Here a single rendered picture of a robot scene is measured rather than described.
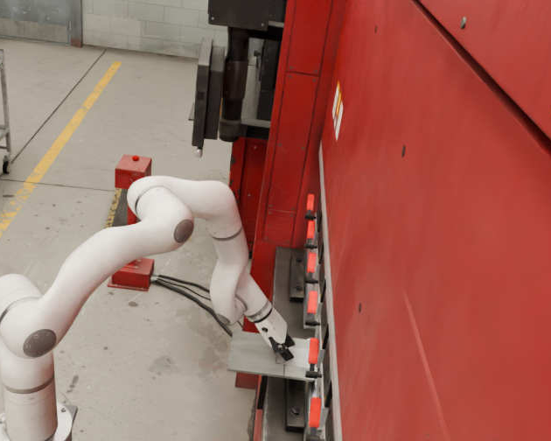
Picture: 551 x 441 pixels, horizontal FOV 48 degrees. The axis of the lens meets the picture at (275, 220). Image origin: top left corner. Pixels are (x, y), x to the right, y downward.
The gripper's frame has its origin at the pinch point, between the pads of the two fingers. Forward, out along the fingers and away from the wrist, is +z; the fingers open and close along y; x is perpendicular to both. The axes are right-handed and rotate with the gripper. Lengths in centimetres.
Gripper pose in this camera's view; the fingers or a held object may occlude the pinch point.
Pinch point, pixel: (288, 348)
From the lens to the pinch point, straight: 195.9
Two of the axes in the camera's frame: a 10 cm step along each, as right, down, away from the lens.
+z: 5.3, 7.7, 3.6
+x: -8.4, 4.3, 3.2
